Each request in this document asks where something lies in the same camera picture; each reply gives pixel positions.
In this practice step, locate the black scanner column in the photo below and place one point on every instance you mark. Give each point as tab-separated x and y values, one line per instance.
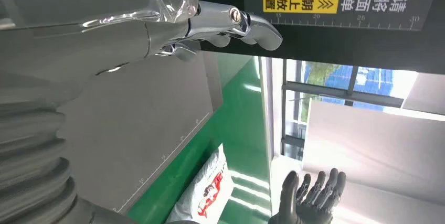
347	48

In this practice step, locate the green conveyor belt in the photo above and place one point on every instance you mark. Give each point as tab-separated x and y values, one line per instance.
240	128

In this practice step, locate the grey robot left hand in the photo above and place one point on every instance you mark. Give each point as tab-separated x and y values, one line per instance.
87	24

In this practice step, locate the ruler label with yellow sign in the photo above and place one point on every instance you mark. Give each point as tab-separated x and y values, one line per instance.
342	5

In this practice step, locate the small grey poly mailer package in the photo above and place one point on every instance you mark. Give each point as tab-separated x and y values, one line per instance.
208	187

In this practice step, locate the dark window frame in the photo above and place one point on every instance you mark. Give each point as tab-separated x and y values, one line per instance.
347	92

